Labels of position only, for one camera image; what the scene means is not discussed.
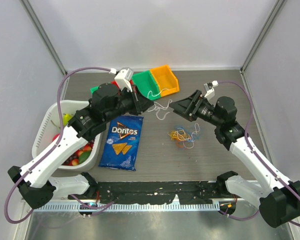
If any right frame post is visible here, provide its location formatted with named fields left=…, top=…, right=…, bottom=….
left=240, top=0, right=287, bottom=74

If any yellow green pear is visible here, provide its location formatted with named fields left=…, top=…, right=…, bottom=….
left=62, top=113, right=73, bottom=127

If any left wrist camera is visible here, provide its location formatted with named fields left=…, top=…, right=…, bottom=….
left=109, top=67, right=134, bottom=92

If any red bin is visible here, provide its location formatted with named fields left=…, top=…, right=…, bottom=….
left=111, top=81, right=119, bottom=88

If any white thin cable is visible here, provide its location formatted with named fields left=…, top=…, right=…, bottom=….
left=182, top=123, right=202, bottom=150
left=146, top=87, right=172, bottom=121

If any blue Doritos chip bag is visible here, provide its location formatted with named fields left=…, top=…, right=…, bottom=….
left=98, top=115, right=144, bottom=171

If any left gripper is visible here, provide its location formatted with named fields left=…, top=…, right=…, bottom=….
left=104, top=84, right=154, bottom=123

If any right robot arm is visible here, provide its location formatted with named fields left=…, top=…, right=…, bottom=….
left=169, top=90, right=300, bottom=228

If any frame post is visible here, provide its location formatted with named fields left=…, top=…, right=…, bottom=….
left=240, top=0, right=287, bottom=74
left=19, top=0, right=69, bottom=77

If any right green bin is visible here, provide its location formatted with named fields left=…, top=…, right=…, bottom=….
left=132, top=70, right=161, bottom=101

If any left frame post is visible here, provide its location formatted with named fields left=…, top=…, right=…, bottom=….
left=19, top=0, right=69, bottom=77

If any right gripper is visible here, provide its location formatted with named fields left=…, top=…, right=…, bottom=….
left=169, top=90, right=223, bottom=127

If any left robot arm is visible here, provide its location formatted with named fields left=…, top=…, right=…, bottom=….
left=8, top=83, right=154, bottom=209

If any white fruit basket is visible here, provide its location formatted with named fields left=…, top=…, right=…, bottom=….
left=31, top=100, right=103, bottom=172

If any orange bin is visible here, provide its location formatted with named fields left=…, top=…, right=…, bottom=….
left=150, top=65, right=180, bottom=98

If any white slotted cable duct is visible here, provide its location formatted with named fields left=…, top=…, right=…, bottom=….
left=34, top=201, right=220, bottom=213

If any green bin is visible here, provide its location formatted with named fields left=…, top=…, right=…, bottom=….
left=90, top=86, right=100, bottom=95
left=132, top=70, right=161, bottom=101

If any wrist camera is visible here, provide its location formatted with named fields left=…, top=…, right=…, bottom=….
left=109, top=67, right=134, bottom=92
left=203, top=80, right=219, bottom=100

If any red grapes bunch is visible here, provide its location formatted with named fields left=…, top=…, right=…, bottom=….
left=62, top=140, right=95, bottom=167

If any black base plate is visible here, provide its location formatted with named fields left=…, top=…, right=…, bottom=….
left=76, top=181, right=239, bottom=205

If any green lime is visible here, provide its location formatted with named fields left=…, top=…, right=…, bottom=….
left=78, top=151, right=91, bottom=164

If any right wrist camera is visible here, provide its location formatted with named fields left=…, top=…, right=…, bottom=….
left=203, top=80, right=219, bottom=100

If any left green bin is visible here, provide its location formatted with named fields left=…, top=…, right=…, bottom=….
left=90, top=86, right=100, bottom=95

